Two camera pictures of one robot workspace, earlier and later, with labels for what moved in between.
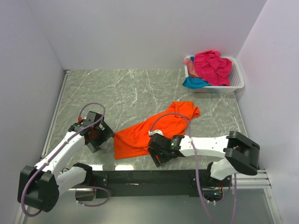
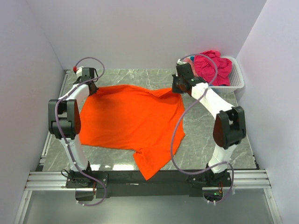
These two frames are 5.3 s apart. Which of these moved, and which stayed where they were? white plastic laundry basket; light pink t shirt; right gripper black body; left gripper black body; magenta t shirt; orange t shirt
Moved: orange t shirt; right gripper black body; left gripper black body
Stayed: white plastic laundry basket; light pink t shirt; magenta t shirt
